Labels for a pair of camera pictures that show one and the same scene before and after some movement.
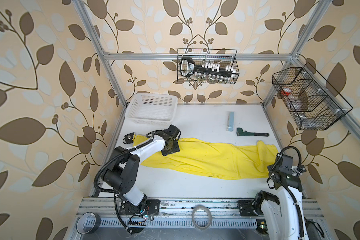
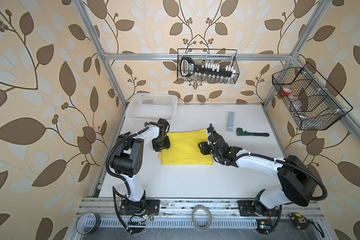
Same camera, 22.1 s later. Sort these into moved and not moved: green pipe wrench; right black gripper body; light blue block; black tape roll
Moved: right black gripper body
Not moved: green pipe wrench; black tape roll; light blue block
